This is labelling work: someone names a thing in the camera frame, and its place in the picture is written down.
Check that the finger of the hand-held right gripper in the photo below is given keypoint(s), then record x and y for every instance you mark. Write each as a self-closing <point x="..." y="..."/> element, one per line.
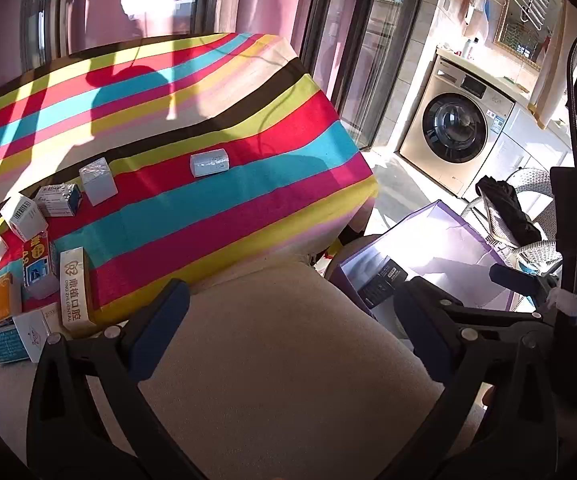
<point x="493" y="312"/>
<point x="518" y="282"/>

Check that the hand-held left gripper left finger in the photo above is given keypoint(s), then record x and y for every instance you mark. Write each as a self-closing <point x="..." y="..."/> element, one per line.
<point x="161" y="327"/>

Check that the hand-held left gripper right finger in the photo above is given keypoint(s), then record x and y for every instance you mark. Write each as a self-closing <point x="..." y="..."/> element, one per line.
<point x="421" y="340"/>

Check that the black packet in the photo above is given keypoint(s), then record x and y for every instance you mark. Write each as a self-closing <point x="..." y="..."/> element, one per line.
<point x="381" y="282"/>

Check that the purple storage box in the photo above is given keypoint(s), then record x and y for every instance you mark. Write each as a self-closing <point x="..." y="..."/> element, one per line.
<point x="443" y="245"/>

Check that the long white gold-print box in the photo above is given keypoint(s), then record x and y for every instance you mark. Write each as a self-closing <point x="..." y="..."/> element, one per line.
<point x="74" y="292"/>

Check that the red and orange medicine box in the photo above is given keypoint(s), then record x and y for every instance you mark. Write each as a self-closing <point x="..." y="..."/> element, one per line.
<point x="38" y="265"/>

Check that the teal medicine box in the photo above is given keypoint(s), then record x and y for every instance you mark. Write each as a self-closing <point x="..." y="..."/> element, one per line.
<point x="6" y="346"/>

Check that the white cube-shaped box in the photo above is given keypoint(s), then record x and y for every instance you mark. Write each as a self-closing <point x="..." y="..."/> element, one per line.
<point x="97" y="182"/>

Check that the small white oblong box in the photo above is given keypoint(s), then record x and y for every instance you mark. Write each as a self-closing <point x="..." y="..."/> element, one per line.
<point x="210" y="164"/>

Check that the white barcode medicine box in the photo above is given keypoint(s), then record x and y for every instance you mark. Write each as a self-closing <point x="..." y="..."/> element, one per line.
<point x="24" y="216"/>

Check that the black cloth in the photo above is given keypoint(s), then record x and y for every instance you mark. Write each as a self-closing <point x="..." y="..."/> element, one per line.
<point x="508" y="210"/>

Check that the grey wicker chair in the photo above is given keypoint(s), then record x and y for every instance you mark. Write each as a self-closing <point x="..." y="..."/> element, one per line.
<point x="533" y="185"/>

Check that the gold front-load washing machine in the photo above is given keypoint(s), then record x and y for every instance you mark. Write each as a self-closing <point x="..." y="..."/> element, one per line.
<point x="458" y="125"/>

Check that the beige hanging garment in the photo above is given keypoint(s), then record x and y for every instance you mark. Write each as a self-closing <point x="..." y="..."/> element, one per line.
<point x="558" y="60"/>

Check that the striped colourful tablecloth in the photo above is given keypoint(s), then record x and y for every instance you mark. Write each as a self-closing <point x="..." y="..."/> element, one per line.
<point x="208" y="110"/>

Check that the white bottle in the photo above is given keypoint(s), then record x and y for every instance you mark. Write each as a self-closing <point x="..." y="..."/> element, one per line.
<point x="467" y="49"/>

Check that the dark sliding door frame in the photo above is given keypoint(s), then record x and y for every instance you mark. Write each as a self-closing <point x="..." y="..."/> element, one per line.
<point x="413" y="35"/>

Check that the dark window frame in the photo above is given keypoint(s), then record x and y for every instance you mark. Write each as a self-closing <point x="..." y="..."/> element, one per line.
<point x="38" y="10"/>

